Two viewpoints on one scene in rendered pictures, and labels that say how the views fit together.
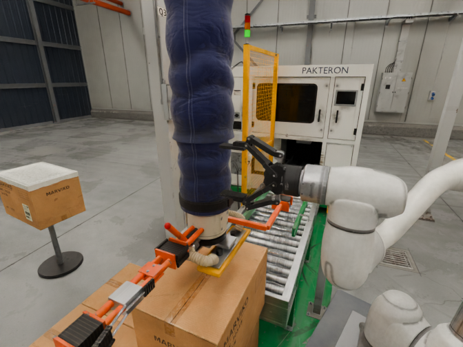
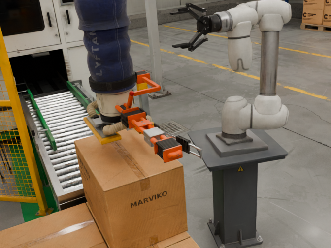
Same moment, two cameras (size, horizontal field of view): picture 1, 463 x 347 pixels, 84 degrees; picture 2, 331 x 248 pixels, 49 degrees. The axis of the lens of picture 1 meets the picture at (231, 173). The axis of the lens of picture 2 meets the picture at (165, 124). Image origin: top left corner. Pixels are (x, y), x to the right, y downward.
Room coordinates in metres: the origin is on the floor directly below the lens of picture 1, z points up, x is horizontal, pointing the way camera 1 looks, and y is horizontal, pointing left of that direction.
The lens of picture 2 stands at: (-0.31, 1.21, 1.84)
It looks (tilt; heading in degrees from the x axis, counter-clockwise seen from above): 24 degrees down; 312
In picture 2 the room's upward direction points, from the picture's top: 5 degrees counter-clockwise
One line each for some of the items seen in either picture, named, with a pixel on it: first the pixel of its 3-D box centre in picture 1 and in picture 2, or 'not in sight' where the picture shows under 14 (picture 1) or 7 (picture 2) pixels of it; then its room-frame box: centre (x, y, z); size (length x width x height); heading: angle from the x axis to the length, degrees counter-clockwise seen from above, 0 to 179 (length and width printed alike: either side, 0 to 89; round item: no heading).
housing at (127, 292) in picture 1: (126, 297); (154, 136); (0.57, 0.30, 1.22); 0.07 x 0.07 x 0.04; 66
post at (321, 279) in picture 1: (324, 261); (148, 139); (1.60, -0.70, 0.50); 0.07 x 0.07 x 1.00; 66
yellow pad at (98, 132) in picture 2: not in sight; (100, 125); (1.03, 0.19, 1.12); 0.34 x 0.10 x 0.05; 156
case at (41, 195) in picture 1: (40, 193); not in sight; (2.17, 1.75, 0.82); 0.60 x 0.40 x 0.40; 61
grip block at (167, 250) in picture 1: (172, 252); (134, 117); (0.76, 0.21, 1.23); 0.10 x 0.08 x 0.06; 66
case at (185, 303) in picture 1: (209, 304); (127, 183); (0.99, 0.11, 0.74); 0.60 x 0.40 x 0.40; 156
